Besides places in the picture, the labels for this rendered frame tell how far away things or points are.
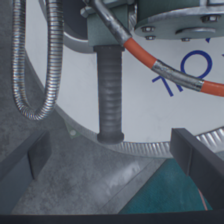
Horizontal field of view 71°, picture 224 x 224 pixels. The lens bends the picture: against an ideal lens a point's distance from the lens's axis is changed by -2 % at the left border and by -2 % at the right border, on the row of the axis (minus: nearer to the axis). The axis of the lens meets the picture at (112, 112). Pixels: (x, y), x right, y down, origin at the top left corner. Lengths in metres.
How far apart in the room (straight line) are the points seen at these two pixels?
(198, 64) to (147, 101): 0.13
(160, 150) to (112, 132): 0.22
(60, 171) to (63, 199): 0.16
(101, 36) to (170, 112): 0.23
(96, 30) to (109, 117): 0.11
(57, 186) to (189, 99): 0.90
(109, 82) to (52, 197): 0.93
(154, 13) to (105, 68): 0.08
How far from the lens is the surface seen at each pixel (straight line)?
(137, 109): 0.41
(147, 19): 0.18
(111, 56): 0.21
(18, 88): 0.31
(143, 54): 0.17
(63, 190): 1.09
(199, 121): 0.36
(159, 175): 1.73
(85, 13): 0.21
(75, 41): 0.56
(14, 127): 1.01
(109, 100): 0.21
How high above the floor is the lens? 0.99
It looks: 47 degrees down
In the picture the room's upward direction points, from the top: 70 degrees clockwise
